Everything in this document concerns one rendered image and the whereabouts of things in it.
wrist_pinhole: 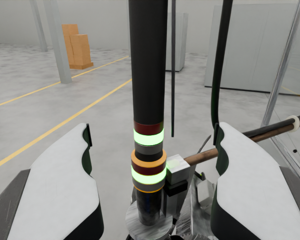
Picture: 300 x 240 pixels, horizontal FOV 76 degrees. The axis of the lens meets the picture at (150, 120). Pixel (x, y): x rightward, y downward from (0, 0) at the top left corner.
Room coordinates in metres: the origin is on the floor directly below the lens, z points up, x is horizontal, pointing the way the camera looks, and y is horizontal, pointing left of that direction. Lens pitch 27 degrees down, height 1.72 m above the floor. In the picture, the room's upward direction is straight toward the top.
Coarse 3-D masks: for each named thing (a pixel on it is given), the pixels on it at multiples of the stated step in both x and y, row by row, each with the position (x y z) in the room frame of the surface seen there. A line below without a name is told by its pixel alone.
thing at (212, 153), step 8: (280, 128) 0.30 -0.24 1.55; (288, 128) 0.31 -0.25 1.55; (256, 136) 0.27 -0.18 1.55; (264, 136) 0.28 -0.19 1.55; (272, 136) 0.29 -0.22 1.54; (200, 152) 0.23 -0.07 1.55; (208, 152) 0.23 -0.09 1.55; (216, 152) 0.23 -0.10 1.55; (192, 160) 0.21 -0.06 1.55; (200, 160) 0.22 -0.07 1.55
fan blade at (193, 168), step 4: (204, 144) 0.45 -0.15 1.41; (200, 148) 0.46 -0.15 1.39; (192, 168) 0.46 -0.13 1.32; (192, 172) 0.49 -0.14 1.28; (192, 176) 0.50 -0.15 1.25; (188, 180) 0.45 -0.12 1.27; (188, 184) 0.46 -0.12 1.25; (188, 188) 0.46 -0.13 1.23; (180, 192) 0.40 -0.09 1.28; (184, 192) 0.43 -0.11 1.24; (180, 196) 0.40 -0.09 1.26; (184, 196) 0.43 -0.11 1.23; (180, 200) 0.41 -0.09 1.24; (184, 200) 0.43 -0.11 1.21; (180, 204) 0.41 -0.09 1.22; (180, 208) 0.40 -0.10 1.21
